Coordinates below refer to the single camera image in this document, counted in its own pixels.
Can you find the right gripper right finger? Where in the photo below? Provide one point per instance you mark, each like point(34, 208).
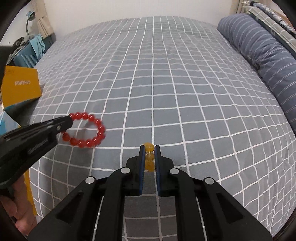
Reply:
point(204, 209)

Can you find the blue yellow cardboard box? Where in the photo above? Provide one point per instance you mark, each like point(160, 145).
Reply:
point(20, 86)

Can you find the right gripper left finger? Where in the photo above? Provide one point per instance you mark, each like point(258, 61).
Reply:
point(94, 209)

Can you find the light blue cloth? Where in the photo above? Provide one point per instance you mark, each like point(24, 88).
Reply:
point(38, 46)

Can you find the grey plaid pillow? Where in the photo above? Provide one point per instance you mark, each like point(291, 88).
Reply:
point(285, 38)

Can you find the person's left hand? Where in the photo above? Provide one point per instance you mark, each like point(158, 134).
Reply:
point(20, 208)

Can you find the blue floral pillow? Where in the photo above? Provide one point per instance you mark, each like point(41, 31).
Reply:
point(277, 17)

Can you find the grey checked bed sheet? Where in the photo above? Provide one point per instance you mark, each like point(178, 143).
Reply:
point(176, 83)

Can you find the beige curtain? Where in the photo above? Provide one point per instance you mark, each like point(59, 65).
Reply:
point(43, 23)
point(237, 7)

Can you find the beige curtain right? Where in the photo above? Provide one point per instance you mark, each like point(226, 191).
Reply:
point(237, 7)

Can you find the blue striped bolster pillow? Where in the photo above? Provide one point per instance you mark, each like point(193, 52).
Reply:
point(273, 62)

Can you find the beige curtain left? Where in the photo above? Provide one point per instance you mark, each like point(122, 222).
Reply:
point(43, 23)

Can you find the teal suitcase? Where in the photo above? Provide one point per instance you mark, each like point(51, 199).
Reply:
point(26, 56)

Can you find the blue desk lamp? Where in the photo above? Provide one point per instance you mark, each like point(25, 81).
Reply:
point(30, 17)

